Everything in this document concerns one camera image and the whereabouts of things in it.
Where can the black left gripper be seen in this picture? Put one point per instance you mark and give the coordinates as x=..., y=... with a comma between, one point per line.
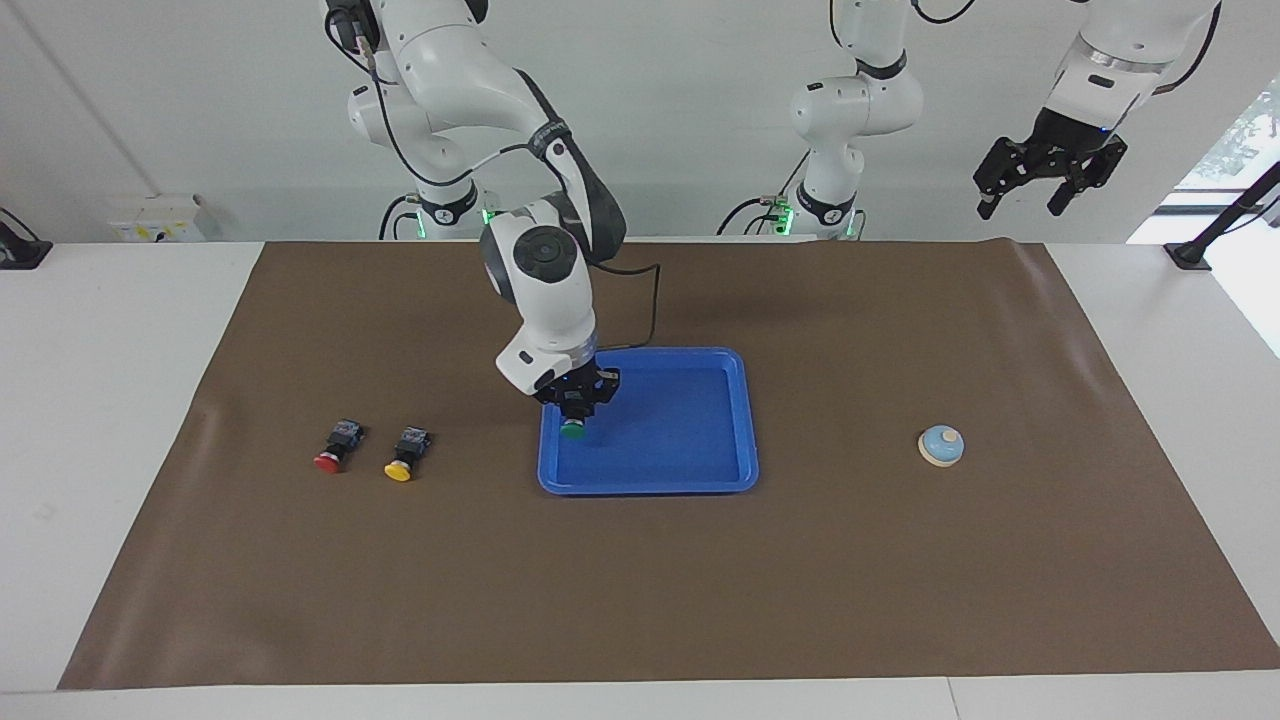
x=1060, y=140

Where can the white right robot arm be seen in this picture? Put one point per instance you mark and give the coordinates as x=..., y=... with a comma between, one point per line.
x=460, y=60

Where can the white wall socket box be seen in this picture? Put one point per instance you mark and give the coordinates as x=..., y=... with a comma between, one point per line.
x=155, y=220

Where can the brown table mat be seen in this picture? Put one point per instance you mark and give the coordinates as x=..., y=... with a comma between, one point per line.
x=640, y=580

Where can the yellow push button switch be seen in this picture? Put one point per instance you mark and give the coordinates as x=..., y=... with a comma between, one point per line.
x=402, y=465

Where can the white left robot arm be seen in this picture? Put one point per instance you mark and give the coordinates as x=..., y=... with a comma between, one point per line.
x=860, y=100

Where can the red push button switch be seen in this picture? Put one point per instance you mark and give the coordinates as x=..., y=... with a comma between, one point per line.
x=332, y=458

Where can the green push button switch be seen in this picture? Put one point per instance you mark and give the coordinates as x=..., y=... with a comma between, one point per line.
x=572, y=431

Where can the black angled stand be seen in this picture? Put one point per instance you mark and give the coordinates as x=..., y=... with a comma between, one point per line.
x=1225, y=215

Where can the blue plastic tray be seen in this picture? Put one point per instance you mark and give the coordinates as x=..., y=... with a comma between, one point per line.
x=680, y=440

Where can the black table clamp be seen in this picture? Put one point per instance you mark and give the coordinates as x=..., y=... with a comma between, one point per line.
x=20, y=250

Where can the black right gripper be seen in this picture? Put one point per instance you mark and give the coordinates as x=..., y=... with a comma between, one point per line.
x=580, y=385

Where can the light blue call bell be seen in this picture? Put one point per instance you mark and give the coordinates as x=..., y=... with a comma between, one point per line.
x=941, y=446

